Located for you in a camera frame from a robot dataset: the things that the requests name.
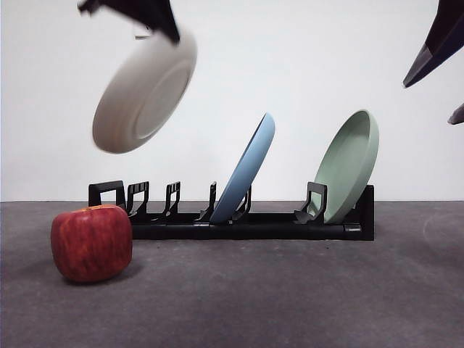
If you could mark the pale cream yellow plate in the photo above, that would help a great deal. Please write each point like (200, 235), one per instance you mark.
(145, 101)

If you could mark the red apple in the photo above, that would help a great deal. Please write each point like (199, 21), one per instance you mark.
(90, 246)

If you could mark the blue plate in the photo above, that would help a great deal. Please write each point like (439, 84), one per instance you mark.
(243, 170)

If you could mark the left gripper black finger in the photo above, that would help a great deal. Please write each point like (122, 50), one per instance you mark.
(161, 16)

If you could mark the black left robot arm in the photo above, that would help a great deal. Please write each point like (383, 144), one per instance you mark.
(112, 8)

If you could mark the black plate rack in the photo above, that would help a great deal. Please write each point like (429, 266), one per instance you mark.
(253, 232)

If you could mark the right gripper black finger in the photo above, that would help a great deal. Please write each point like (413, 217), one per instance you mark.
(457, 115)
(440, 34)

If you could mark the green plate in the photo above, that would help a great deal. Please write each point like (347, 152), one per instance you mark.
(344, 170)

